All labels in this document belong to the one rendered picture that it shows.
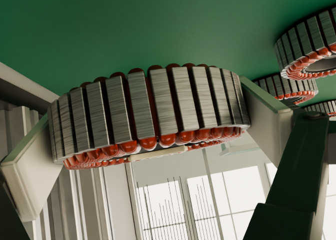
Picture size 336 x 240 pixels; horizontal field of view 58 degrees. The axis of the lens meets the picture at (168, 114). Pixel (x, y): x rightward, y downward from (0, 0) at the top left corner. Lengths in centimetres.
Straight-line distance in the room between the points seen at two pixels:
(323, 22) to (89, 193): 36
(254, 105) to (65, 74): 20
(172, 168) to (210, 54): 631
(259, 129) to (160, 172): 647
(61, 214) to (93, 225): 7
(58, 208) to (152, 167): 625
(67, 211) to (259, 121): 30
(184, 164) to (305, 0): 637
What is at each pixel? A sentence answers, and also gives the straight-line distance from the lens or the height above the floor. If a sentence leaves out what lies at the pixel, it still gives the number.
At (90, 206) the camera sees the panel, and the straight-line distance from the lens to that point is 46.
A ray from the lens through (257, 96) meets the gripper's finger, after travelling 16.
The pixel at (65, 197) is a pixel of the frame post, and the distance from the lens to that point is 41.
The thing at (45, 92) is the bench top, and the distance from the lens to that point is 36.
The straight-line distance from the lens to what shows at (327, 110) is 85.
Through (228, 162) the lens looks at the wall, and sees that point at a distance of 665.
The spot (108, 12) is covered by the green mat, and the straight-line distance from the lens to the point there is 21.
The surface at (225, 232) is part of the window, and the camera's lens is 674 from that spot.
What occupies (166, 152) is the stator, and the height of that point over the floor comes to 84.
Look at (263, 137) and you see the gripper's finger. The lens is 16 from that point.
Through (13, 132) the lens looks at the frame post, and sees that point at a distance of 33.
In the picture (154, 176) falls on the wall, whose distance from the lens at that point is 663.
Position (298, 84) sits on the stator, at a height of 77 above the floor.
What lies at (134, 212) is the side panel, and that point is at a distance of 72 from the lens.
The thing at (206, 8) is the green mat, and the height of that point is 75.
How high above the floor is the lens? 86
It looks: 11 degrees down
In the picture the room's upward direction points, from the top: 169 degrees clockwise
